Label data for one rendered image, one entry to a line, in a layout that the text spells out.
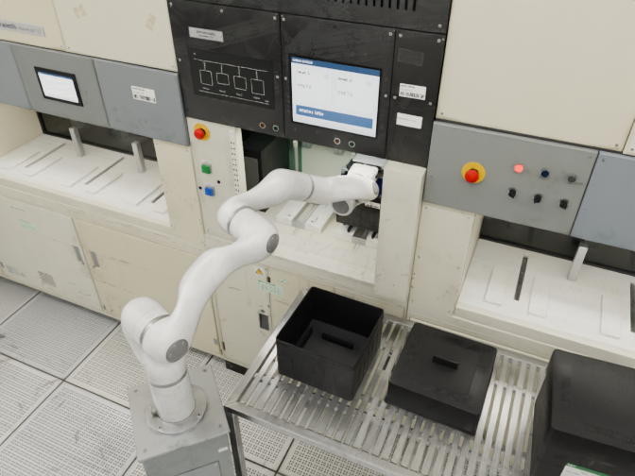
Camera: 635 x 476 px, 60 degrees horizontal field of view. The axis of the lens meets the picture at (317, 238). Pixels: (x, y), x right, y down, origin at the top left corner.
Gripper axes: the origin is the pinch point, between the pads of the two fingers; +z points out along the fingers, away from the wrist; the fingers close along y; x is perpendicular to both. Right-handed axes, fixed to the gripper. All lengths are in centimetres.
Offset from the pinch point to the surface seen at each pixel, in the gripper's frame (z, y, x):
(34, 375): -72, -148, -120
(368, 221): -8.4, 3.4, -21.2
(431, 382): -65, 44, -33
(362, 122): -29.6, 5.5, 31.5
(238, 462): -92, -13, -76
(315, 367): -74, 9, -33
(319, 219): -4.2, -19.3, -29.7
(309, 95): -29.5, -12.2, 36.9
